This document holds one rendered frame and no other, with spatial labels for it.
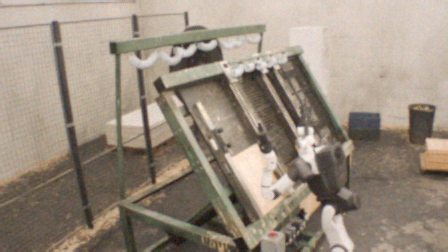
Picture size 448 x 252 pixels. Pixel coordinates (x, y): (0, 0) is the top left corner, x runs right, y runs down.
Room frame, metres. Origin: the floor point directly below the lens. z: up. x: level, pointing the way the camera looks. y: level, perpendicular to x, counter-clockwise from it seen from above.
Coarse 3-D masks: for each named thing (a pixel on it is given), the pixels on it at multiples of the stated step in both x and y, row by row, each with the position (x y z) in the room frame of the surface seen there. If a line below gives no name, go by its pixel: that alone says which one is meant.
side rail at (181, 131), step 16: (160, 96) 2.58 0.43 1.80; (176, 112) 2.51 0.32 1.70; (176, 128) 2.50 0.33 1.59; (192, 144) 2.43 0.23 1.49; (192, 160) 2.43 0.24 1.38; (208, 176) 2.35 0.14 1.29; (208, 192) 2.36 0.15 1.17; (224, 192) 2.34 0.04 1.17; (224, 208) 2.29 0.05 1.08; (224, 224) 2.29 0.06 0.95; (240, 224) 2.25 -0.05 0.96
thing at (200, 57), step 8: (208, 40) 3.79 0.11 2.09; (216, 40) 3.89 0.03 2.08; (184, 48) 3.51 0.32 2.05; (216, 48) 3.89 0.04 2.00; (192, 56) 3.58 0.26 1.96; (200, 56) 3.67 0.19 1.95; (208, 56) 3.77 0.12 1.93; (216, 56) 3.88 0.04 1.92; (176, 64) 3.41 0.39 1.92; (184, 64) 3.49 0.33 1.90; (192, 64) 3.57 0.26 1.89; (200, 64) 3.60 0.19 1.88; (208, 64) 3.76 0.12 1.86; (184, 104) 3.46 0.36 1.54
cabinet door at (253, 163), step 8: (256, 144) 2.90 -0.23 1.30; (240, 152) 2.73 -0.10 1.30; (248, 152) 2.78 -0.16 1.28; (256, 152) 2.84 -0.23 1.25; (240, 160) 2.67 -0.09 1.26; (248, 160) 2.73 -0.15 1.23; (256, 160) 2.79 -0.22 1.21; (264, 160) 2.85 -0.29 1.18; (240, 168) 2.62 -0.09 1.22; (248, 168) 2.68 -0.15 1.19; (256, 168) 2.74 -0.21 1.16; (248, 176) 2.63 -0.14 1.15; (256, 176) 2.68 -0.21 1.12; (272, 176) 2.79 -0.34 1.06; (248, 184) 2.57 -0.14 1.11; (256, 184) 2.63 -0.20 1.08; (256, 192) 2.58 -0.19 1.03; (256, 200) 2.52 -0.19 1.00; (264, 200) 2.58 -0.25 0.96; (272, 200) 2.63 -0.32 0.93; (280, 200) 2.68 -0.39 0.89; (264, 208) 2.52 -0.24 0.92
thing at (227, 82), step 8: (240, 64) 3.03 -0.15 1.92; (224, 80) 3.08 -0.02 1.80; (232, 80) 3.04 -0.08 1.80; (224, 88) 3.08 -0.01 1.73; (232, 88) 3.04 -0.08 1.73; (232, 96) 3.03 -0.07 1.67; (240, 96) 3.05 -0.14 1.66; (240, 104) 2.99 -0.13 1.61; (240, 112) 2.99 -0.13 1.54; (248, 112) 3.00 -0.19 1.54; (248, 120) 2.95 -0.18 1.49; (248, 128) 2.95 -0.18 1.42; (256, 136) 2.91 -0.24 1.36; (280, 168) 2.83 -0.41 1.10; (280, 176) 2.79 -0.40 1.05; (288, 192) 2.74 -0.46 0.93
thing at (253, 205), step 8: (200, 112) 2.69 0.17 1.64; (208, 120) 2.68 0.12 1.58; (208, 128) 2.65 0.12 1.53; (216, 144) 2.61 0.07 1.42; (224, 160) 2.58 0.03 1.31; (232, 160) 2.59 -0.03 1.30; (232, 168) 2.54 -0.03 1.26; (232, 176) 2.54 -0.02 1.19; (240, 176) 2.54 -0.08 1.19; (240, 184) 2.50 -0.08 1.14; (248, 192) 2.49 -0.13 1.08; (248, 200) 2.47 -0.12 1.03; (256, 208) 2.45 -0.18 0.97; (256, 216) 2.43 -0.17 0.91
